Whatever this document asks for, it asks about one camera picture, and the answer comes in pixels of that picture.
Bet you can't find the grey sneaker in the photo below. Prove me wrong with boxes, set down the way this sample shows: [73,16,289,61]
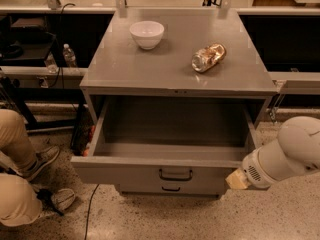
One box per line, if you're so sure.
[37,188,75,218]
[22,146,60,181]

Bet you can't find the clear water bottle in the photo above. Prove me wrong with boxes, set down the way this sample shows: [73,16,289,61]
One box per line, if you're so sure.
[45,53,58,74]
[63,44,78,71]

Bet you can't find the black floor cable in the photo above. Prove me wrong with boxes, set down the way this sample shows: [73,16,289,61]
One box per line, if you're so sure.
[83,183,100,240]

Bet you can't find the black side table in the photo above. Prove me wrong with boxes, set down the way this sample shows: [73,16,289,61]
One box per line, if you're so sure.
[0,15,81,132]

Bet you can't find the person leg beige trousers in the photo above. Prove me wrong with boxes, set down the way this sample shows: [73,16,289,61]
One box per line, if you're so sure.
[0,109,37,176]

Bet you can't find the grey sneaker upper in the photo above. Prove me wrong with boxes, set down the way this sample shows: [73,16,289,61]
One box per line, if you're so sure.
[22,146,60,181]

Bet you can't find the grey metal cabinet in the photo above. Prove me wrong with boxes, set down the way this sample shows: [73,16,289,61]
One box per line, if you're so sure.
[79,7,278,198]

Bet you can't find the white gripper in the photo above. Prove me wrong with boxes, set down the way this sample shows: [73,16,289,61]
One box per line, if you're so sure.
[226,147,280,190]

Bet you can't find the black drawer handle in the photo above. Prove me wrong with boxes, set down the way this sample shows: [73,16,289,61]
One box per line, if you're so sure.
[158,169,193,182]

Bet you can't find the white ceramic bowl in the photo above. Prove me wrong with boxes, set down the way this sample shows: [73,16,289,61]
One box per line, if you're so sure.
[129,21,164,50]

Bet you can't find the grey top drawer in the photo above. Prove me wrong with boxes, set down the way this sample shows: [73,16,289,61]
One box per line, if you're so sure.
[71,96,257,197]

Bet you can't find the grey sneaker lower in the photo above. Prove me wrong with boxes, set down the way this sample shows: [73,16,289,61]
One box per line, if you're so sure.
[37,188,75,218]

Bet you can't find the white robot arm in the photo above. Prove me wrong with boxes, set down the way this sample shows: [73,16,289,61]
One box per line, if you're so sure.
[226,116,320,189]

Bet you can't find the lower drawer handle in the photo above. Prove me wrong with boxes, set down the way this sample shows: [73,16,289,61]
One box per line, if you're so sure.
[161,186,181,192]

